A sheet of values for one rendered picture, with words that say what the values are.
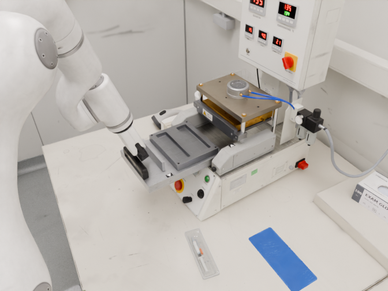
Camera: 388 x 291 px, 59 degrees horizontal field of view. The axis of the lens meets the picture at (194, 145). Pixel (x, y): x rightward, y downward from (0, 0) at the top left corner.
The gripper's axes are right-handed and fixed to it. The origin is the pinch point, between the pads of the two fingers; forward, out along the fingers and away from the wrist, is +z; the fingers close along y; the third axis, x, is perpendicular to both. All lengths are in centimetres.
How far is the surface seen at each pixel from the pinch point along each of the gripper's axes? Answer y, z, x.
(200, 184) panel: 9.9, 19.8, 10.4
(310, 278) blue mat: 54, 34, 17
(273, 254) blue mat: 41, 33, 14
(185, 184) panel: 2.7, 23.5, 6.7
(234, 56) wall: -68, 46, 84
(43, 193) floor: -116, 84, -64
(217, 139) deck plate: -0.7, 18.3, 27.2
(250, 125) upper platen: 10.2, 10.4, 36.2
